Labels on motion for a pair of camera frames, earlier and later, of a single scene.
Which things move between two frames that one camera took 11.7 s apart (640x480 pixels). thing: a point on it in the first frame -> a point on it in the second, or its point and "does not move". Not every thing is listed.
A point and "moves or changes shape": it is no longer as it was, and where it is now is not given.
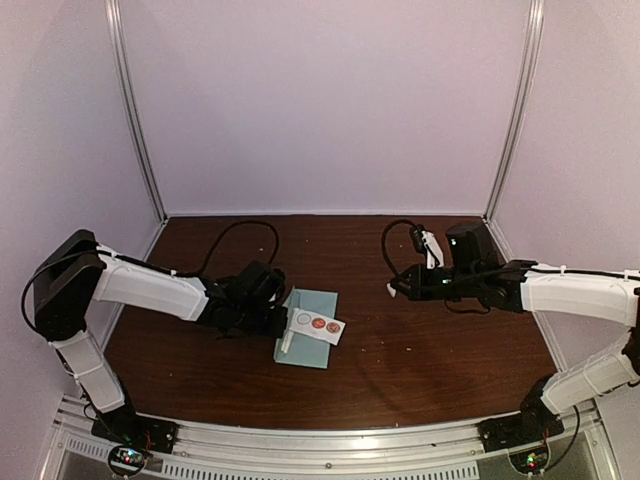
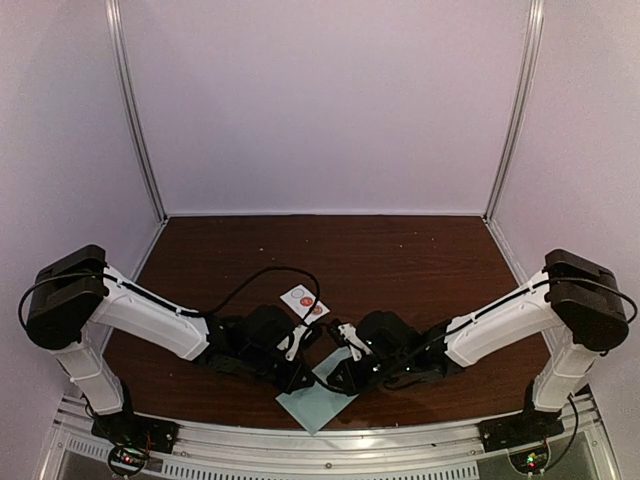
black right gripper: [419, 290] -> [354, 382]
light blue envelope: [304, 350] -> [316, 405]
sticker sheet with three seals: [316, 326] moves or changes shape
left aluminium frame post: [116, 30] does not move
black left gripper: [277, 327] -> [288, 384]
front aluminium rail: [433, 450] does not move
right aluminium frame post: [534, 42] does not move
